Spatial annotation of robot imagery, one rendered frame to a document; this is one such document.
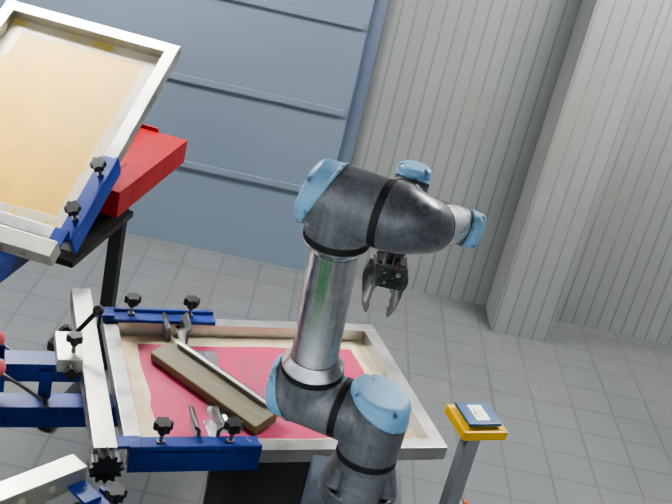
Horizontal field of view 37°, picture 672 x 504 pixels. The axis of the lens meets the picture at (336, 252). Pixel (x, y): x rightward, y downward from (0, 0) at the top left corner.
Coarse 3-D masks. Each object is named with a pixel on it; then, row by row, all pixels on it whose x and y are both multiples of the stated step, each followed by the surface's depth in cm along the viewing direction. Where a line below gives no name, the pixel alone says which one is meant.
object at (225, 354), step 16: (144, 352) 263; (224, 352) 272; (240, 352) 274; (256, 352) 275; (272, 352) 277; (144, 368) 257; (160, 368) 258; (224, 368) 265; (352, 368) 279; (160, 384) 252; (176, 384) 253
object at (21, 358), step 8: (8, 352) 235; (16, 352) 236; (24, 352) 236; (32, 352) 237; (40, 352) 238; (48, 352) 239; (8, 360) 232; (16, 360) 233; (24, 360) 234; (32, 360) 234; (40, 360) 235; (48, 360) 236; (8, 368) 232; (16, 368) 232; (24, 368) 233; (32, 368) 233; (40, 368) 234; (48, 368) 235; (16, 376) 233; (24, 376) 234; (32, 376) 234; (56, 376) 236
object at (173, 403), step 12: (156, 396) 247; (168, 396) 248; (180, 396) 249; (192, 396) 250; (156, 408) 242; (168, 408) 243; (180, 408) 245; (204, 408) 247; (180, 420) 240; (180, 432) 236; (204, 432) 238; (264, 432) 243; (276, 432) 244; (288, 432) 245; (300, 432) 246; (312, 432) 247
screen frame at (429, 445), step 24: (216, 336) 278; (240, 336) 281; (264, 336) 283; (288, 336) 285; (360, 336) 293; (120, 360) 251; (384, 360) 279; (120, 384) 242; (408, 384) 270; (120, 408) 233; (120, 432) 229; (432, 432) 252; (264, 456) 232; (288, 456) 234; (408, 456) 245; (432, 456) 248
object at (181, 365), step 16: (160, 352) 259; (176, 352) 259; (176, 368) 254; (192, 368) 255; (208, 368) 255; (192, 384) 251; (208, 384) 250; (224, 384) 251; (208, 400) 249; (224, 400) 246; (240, 400) 246; (240, 416) 242; (256, 416) 242; (272, 416) 243; (256, 432) 241
